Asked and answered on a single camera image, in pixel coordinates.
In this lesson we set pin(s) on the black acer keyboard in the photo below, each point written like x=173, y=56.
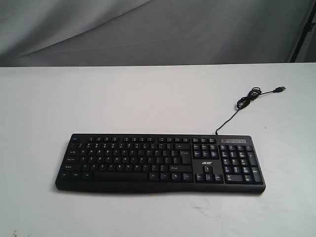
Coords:
x=160, y=163

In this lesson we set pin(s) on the grey fabric backdrop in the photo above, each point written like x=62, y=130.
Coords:
x=76, y=33

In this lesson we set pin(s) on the black light stand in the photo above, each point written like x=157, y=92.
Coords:
x=308, y=26

